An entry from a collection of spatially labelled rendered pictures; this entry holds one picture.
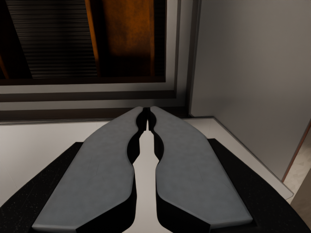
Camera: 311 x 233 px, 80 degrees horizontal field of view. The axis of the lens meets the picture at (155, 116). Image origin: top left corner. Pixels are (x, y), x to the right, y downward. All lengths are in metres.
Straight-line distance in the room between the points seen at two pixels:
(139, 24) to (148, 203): 0.23
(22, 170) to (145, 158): 0.10
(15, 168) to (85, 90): 0.08
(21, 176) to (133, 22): 0.23
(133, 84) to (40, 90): 0.08
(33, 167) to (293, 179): 0.53
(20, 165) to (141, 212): 0.12
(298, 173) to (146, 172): 0.45
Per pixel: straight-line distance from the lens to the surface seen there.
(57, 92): 0.18
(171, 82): 0.16
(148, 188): 0.18
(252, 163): 0.18
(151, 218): 0.22
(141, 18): 0.30
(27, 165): 0.19
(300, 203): 2.18
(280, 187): 0.22
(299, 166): 0.55
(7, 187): 0.22
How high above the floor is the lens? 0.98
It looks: 60 degrees down
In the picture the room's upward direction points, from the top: 177 degrees clockwise
